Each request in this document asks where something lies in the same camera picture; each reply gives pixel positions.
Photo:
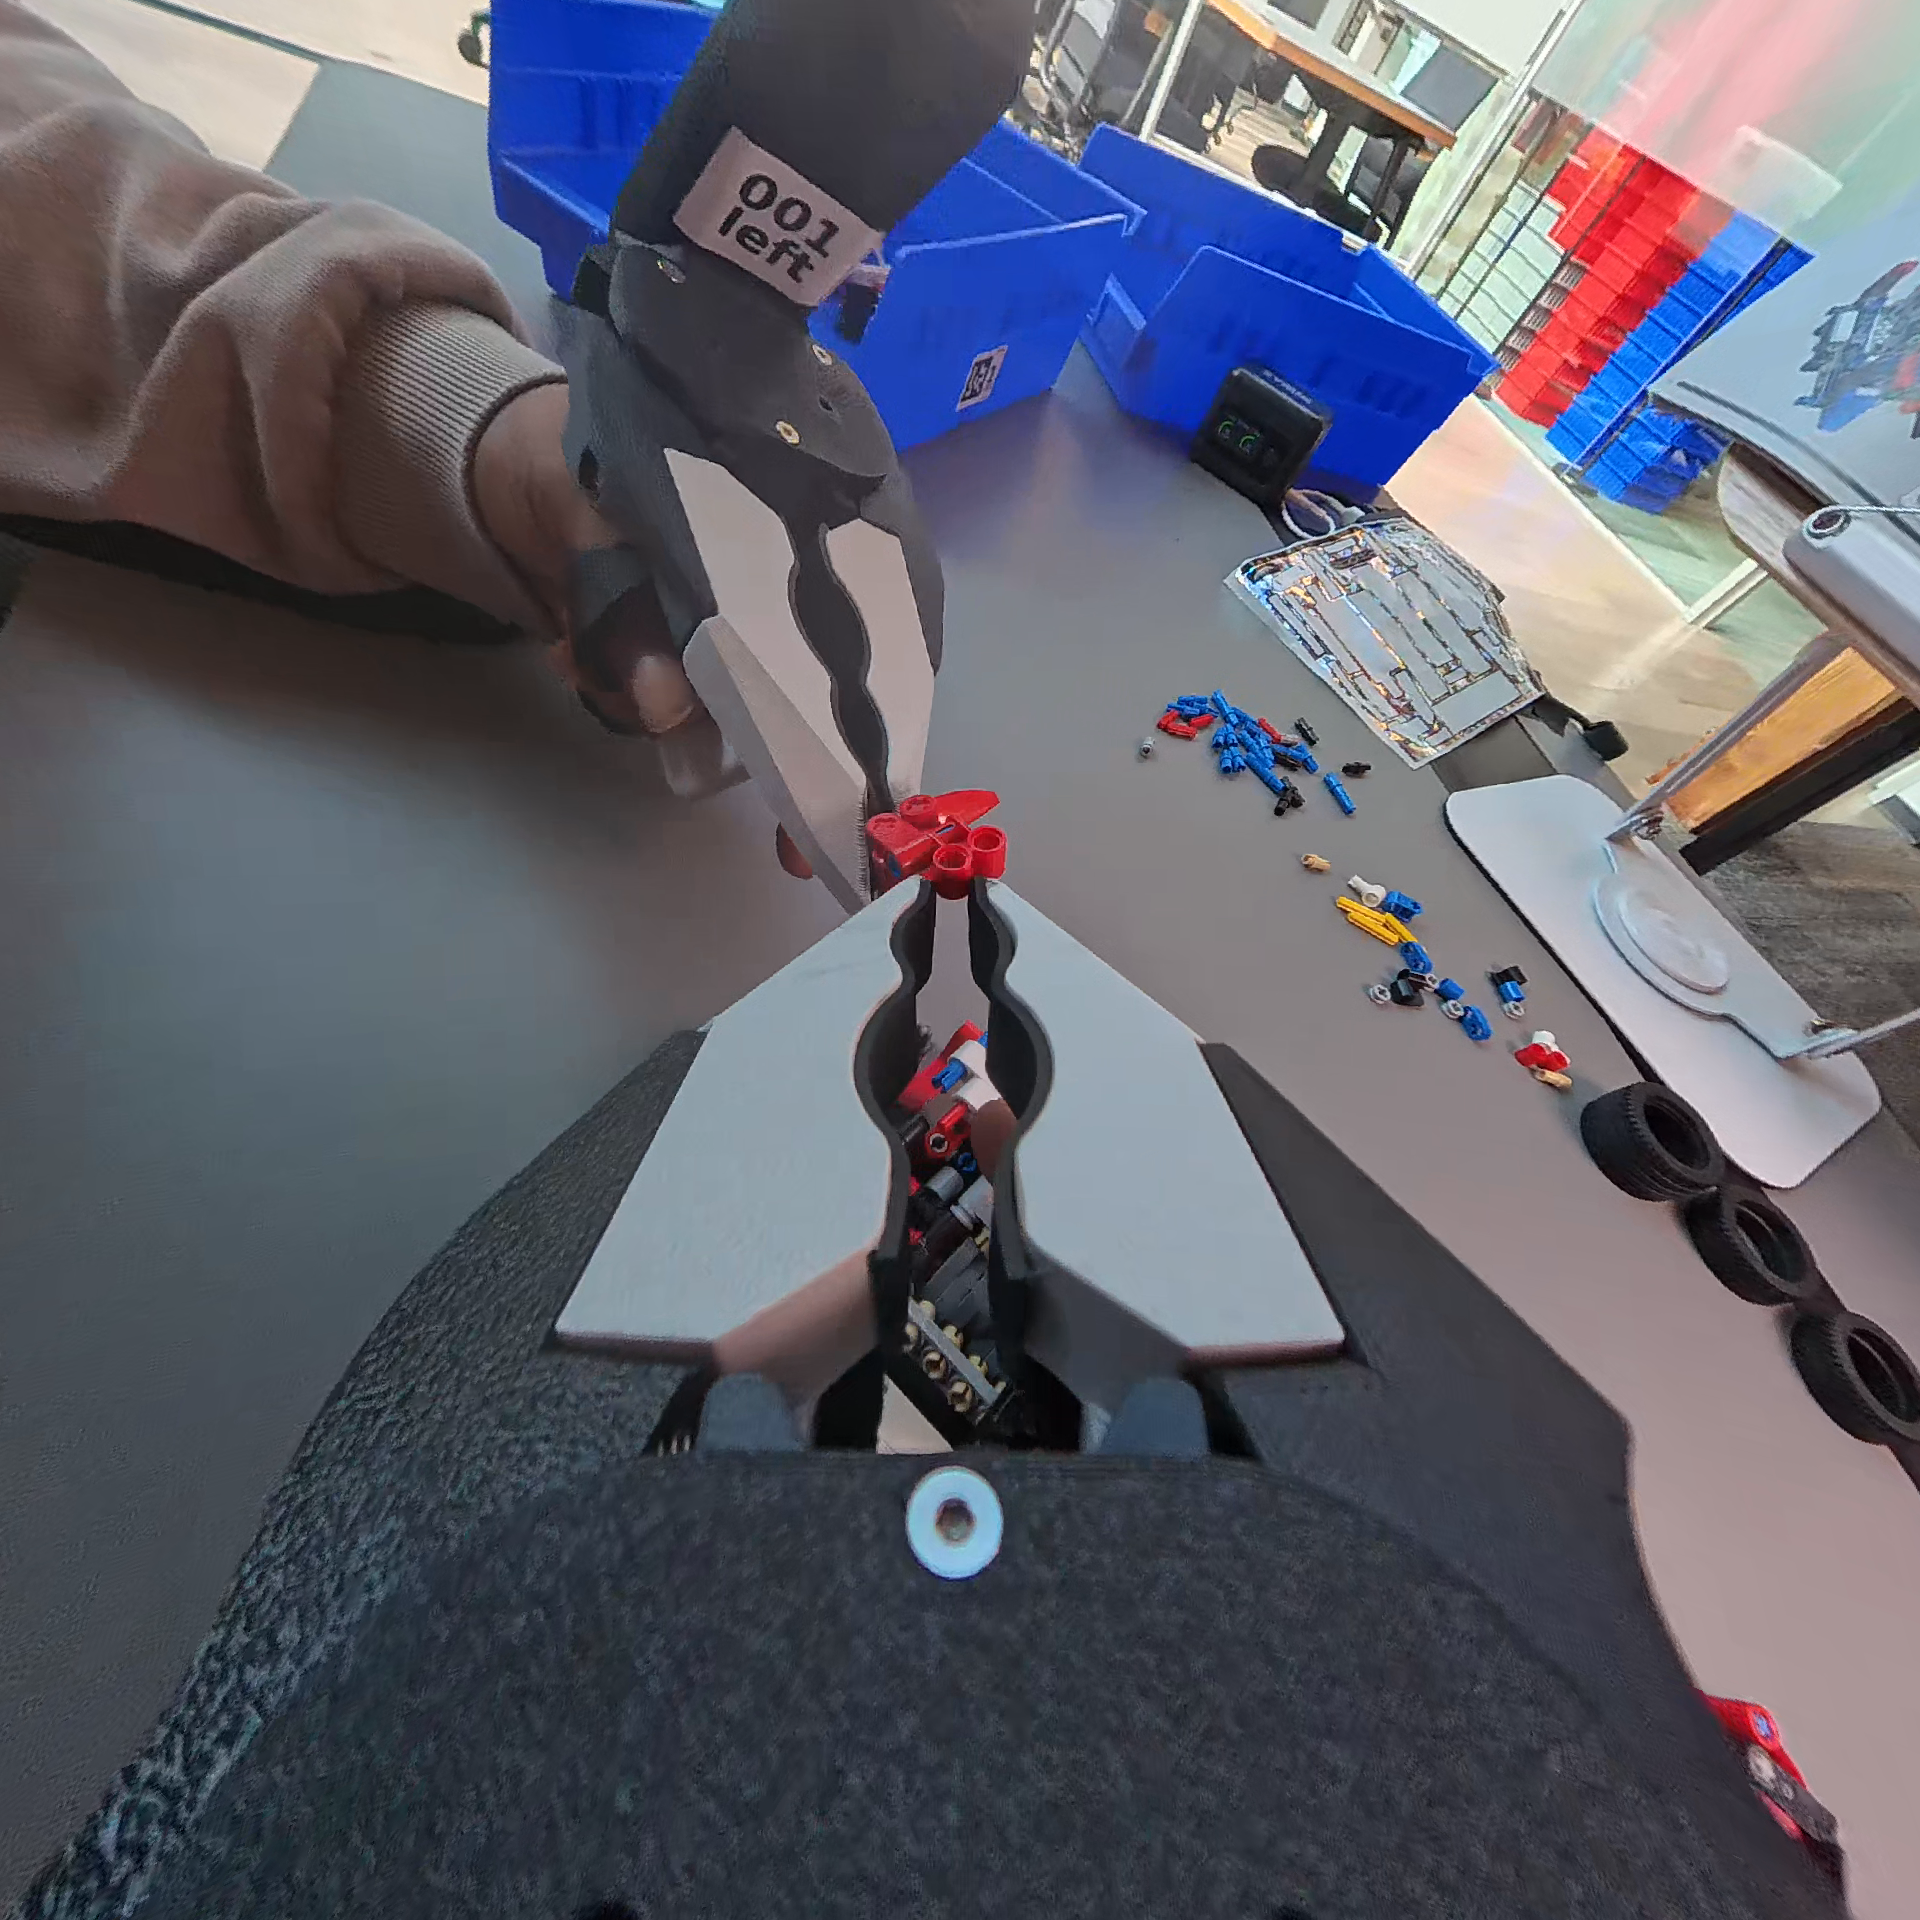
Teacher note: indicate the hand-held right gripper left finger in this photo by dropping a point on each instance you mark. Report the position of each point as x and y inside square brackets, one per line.
[721, 1184]

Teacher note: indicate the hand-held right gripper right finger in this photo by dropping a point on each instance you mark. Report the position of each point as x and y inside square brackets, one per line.
[1170, 1184]

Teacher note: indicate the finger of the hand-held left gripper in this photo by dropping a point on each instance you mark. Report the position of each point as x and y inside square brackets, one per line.
[913, 674]
[758, 721]

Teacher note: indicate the toy brick vehicle model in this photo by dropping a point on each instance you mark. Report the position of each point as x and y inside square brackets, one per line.
[944, 856]

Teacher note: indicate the person's left forearm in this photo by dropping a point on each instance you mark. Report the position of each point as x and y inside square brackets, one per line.
[225, 375]

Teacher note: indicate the grey desk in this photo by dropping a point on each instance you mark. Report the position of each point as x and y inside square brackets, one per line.
[376, 975]

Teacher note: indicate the person's left hand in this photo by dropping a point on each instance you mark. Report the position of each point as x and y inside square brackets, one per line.
[524, 493]

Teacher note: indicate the blue plastic bin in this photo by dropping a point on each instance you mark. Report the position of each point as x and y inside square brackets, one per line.
[570, 135]
[1306, 346]
[990, 300]

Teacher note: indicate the scatter of mixed brick pieces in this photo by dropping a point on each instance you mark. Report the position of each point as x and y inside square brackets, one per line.
[1368, 914]

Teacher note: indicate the pile of blue brick pins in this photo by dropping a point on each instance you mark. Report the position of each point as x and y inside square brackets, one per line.
[1244, 739]

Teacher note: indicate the red and white brick connector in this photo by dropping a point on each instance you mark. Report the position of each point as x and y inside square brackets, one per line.
[1541, 1053]

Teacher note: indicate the small black device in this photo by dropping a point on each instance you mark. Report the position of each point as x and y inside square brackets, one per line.
[1261, 435]

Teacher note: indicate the building instruction booklet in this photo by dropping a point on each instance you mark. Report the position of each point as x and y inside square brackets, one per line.
[1396, 645]

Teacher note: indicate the wooden background table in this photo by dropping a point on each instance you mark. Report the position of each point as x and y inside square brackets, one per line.
[1349, 82]

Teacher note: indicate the red and blue bin rack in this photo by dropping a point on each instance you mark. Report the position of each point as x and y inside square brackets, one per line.
[1621, 283]

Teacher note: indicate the red brick panel piece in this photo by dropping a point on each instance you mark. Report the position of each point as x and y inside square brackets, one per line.
[1746, 1747]

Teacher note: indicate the computer monitor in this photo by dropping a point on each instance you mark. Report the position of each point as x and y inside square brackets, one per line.
[1770, 375]

